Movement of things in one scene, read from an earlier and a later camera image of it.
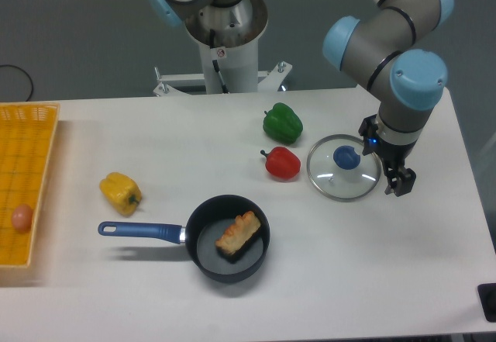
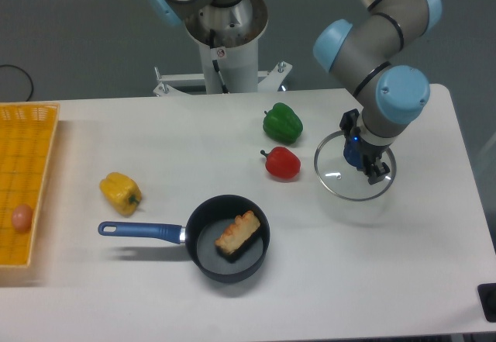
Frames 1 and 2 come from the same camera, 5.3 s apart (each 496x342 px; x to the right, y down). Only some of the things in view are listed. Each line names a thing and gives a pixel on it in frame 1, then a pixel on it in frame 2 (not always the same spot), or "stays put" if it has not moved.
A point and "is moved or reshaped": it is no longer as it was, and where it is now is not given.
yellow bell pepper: [122, 191] stays put
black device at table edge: [487, 296] stays put
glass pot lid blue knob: [346, 157] is moved or reshaped
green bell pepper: [283, 123] stays put
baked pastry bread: [238, 236] stays put
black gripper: [394, 157] -> [359, 153]
